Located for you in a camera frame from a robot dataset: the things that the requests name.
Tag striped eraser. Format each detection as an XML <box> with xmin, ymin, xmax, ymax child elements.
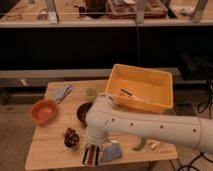
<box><xmin>82</xmin><ymin>145</ymin><xmax>100</xmax><ymax>167</ymax></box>

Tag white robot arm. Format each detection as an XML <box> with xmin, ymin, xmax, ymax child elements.
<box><xmin>86</xmin><ymin>93</ymin><xmax>213</xmax><ymax>154</ymax></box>

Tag green cup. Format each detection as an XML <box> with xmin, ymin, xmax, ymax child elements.
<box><xmin>86</xmin><ymin>88</ymin><xmax>98</xmax><ymax>101</ymax></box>

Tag dark brown bowl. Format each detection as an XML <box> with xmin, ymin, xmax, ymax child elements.
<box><xmin>77</xmin><ymin>103</ymin><xmax>92</xmax><ymax>126</ymax></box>

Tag yellow plastic bin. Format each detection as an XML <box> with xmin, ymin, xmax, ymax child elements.
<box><xmin>105</xmin><ymin>64</ymin><xmax>173</xmax><ymax>113</ymax></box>

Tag blue grey pouch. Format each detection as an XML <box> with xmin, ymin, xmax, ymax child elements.
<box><xmin>51</xmin><ymin>85</ymin><xmax>73</xmax><ymax>103</ymax></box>

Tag dark pine cone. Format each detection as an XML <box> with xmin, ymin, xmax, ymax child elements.
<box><xmin>64</xmin><ymin>127</ymin><xmax>79</xmax><ymax>148</ymax></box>

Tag blue cloth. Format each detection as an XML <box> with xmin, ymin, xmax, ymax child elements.
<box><xmin>100</xmin><ymin>143</ymin><xmax>122</xmax><ymax>163</ymax></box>

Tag orange bowl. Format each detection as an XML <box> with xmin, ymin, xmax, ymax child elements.
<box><xmin>30</xmin><ymin>99</ymin><xmax>57</xmax><ymax>125</ymax></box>

